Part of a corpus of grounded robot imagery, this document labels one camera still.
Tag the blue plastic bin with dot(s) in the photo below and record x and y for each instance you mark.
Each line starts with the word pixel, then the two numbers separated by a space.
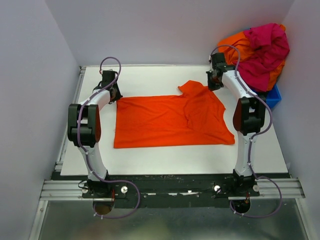
pixel 272 97

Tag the orange t shirt in pile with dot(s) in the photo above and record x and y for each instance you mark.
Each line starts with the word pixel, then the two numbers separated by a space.
pixel 235 47

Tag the magenta t shirt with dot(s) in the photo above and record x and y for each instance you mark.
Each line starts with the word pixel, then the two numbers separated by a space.
pixel 270 48

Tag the bright orange t shirt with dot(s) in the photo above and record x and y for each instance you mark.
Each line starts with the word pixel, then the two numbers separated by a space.
pixel 195 117

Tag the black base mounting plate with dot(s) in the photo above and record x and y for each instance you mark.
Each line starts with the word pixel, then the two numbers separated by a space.
pixel 166 190

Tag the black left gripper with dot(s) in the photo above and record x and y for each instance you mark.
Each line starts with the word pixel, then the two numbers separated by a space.
pixel 118 95

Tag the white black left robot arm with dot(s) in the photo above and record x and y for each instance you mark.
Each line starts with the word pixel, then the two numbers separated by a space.
pixel 84 123

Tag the aluminium extrusion rail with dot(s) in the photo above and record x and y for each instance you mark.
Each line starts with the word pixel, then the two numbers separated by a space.
pixel 61 190

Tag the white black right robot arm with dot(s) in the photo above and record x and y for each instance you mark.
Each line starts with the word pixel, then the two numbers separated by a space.
pixel 248 118

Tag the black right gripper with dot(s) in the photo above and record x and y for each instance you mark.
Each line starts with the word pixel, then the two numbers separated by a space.
pixel 211 86

